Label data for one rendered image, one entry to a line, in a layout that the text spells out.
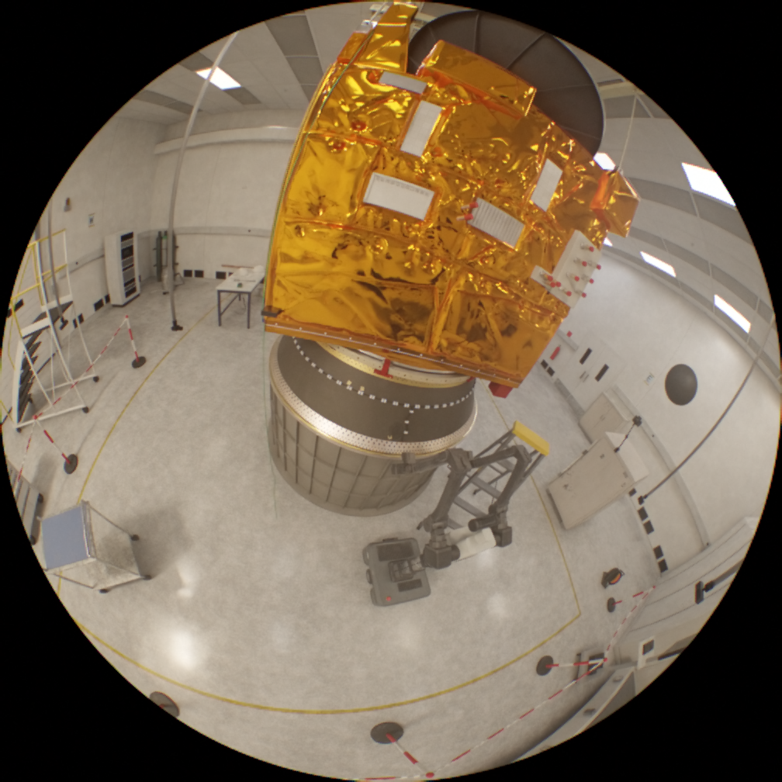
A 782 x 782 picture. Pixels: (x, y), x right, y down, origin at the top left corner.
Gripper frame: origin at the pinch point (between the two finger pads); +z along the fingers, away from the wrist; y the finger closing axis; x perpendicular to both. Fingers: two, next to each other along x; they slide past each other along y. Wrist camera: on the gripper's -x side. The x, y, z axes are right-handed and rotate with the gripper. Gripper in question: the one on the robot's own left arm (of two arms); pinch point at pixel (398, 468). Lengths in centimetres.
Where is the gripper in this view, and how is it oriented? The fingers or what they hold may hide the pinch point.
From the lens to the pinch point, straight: 163.7
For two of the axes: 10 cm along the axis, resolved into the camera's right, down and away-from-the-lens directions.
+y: -9.3, -1.0, -3.6
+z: -3.7, 3.0, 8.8
